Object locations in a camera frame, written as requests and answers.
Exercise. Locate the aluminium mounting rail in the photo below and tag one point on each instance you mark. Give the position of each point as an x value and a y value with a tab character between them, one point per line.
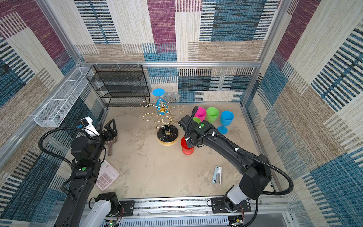
185	212

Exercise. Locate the pink wine glass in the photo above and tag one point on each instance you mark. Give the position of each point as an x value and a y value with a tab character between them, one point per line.
201	113

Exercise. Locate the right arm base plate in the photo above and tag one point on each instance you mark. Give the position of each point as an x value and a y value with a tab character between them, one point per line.
218	206

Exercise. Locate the blue back wine glass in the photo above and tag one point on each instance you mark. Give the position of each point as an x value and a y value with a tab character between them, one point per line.
161	105

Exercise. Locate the silver stapler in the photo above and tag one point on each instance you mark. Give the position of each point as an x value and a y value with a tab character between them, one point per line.
217	176

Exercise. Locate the blue wine glass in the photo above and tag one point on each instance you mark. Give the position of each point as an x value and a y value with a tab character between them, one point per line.
161	105
226	119

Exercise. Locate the green front wine glass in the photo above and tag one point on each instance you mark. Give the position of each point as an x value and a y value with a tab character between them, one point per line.
212	114

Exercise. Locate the white mesh wall basket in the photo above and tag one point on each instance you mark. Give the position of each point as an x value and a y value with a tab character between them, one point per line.
57	108

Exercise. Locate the red wine glass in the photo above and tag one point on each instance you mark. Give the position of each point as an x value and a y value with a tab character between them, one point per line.
185	149

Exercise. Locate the green back wine glass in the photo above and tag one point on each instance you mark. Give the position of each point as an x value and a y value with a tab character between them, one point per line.
197	120

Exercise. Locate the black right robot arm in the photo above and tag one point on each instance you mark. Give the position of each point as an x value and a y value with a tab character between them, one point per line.
255	170

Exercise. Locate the gold wine glass rack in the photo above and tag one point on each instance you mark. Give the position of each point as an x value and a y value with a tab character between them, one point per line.
167	133

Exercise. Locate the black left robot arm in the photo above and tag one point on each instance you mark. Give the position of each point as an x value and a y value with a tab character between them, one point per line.
85	168

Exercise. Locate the black wire shelf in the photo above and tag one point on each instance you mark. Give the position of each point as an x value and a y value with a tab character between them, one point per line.
120	85

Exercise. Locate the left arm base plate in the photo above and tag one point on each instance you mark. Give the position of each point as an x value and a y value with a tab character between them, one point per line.
125	208

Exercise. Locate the blue front wine glass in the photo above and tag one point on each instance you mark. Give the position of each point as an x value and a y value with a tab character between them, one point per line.
226	119

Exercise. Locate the green wine glass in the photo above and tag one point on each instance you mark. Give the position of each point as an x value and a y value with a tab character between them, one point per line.
212	114
197	120

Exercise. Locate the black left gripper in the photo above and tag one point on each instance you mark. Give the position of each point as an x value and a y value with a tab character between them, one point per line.
111	133

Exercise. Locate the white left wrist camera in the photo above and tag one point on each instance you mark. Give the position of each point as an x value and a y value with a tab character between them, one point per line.
86	125

